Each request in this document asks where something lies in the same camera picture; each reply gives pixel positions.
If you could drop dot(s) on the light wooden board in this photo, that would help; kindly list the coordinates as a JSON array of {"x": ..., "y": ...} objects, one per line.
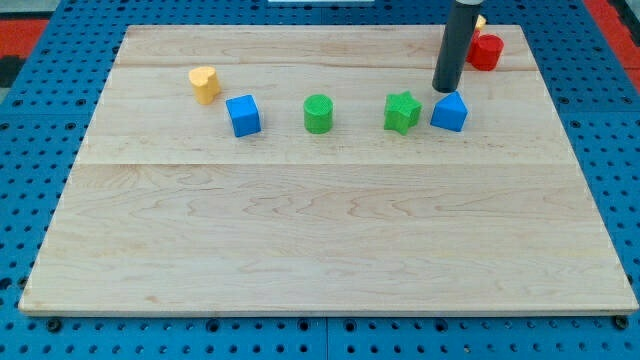
[{"x": 166, "y": 213}]

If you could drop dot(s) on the green cylinder block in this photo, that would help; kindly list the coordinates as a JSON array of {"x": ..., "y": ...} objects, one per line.
[{"x": 318, "y": 114}]

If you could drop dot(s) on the blue cube block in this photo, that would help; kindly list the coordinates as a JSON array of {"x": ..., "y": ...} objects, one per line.
[{"x": 244, "y": 115}]

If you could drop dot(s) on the green star block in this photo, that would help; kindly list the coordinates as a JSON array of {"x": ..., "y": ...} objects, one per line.
[{"x": 401, "y": 112}]

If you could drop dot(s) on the yellow heart block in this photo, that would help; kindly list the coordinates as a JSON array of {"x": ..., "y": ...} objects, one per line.
[{"x": 205, "y": 84}]

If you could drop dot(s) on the red block behind rod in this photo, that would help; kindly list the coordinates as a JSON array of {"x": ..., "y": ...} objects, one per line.
[{"x": 471, "y": 46}]

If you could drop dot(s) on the red cylinder block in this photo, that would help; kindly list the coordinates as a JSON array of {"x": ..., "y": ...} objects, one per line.
[{"x": 486, "y": 51}]

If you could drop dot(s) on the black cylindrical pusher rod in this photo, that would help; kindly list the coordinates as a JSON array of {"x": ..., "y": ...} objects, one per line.
[{"x": 456, "y": 41}]

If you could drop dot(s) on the yellow block behind rod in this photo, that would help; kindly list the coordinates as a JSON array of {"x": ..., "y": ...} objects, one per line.
[{"x": 480, "y": 23}]

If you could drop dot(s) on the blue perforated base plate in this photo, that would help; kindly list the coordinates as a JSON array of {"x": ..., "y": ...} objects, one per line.
[{"x": 48, "y": 109}]

